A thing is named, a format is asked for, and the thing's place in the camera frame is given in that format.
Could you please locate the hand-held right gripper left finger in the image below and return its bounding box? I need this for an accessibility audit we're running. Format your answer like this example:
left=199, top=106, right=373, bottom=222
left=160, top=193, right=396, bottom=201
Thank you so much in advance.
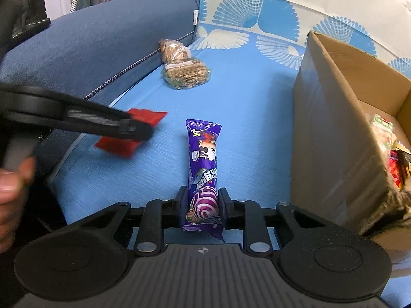
left=85, top=186, right=190, bottom=254

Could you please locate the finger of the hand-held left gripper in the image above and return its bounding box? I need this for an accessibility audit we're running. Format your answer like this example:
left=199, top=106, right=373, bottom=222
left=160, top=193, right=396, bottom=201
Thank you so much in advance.
left=64, top=102, right=154, bottom=142

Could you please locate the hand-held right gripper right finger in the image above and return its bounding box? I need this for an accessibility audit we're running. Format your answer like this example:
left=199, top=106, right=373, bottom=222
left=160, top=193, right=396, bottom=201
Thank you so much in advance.
left=218, top=187, right=325, bottom=254

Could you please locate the red square packet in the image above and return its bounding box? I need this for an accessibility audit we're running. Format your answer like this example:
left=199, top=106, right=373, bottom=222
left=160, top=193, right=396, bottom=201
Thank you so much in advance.
left=95, top=108, right=169, bottom=159

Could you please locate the purple snack packet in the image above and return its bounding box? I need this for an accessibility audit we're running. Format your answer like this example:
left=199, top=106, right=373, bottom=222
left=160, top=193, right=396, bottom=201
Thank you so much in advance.
left=182, top=119, right=225, bottom=242

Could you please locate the cardboard box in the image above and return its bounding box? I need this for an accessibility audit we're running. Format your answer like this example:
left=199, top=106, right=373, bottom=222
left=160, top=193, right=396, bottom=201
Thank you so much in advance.
left=291, top=30, right=411, bottom=270

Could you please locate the red orange snack packet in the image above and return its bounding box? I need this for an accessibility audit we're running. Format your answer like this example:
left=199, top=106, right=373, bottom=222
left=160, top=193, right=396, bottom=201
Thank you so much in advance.
left=387, top=157, right=403, bottom=190

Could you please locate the pale cracker packet green label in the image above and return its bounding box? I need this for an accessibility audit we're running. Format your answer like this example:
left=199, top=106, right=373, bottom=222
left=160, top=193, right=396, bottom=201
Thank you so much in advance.
left=368, top=113, right=397, bottom=161

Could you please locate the dark gold small packet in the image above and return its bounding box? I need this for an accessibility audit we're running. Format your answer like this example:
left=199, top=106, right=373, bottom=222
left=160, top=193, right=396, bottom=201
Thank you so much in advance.
left=393, top=141, right=411, bottom=180

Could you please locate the person's left hand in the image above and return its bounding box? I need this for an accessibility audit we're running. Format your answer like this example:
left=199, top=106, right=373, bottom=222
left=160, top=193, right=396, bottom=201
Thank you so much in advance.
left=0, top=157, right=36, bottom=252

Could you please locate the blue fabric sofa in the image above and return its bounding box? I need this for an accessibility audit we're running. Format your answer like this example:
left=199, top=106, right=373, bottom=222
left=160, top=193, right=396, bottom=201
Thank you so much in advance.
left=0, top=0, right=201, bottom=180

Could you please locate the clear packet of seed bars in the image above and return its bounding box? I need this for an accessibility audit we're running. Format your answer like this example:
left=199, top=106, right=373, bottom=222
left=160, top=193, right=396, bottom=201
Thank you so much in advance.
left=161, top=57, right=212, bottom=91

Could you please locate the clear bag of brown nuts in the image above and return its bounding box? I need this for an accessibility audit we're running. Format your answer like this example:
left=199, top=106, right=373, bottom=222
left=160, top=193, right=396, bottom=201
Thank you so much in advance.
left=159, top=38, right=190, bottom=65

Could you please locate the dark framed object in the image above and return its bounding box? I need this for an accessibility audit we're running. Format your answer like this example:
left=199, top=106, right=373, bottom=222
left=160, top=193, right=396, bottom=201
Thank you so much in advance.
left=0, top=0, right=52, bottom=44

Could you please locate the blue fan print sofa cover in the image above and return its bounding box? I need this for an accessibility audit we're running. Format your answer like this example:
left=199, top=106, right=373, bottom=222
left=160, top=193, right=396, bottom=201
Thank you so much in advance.
left=51, top=0, right=411, bottom=299

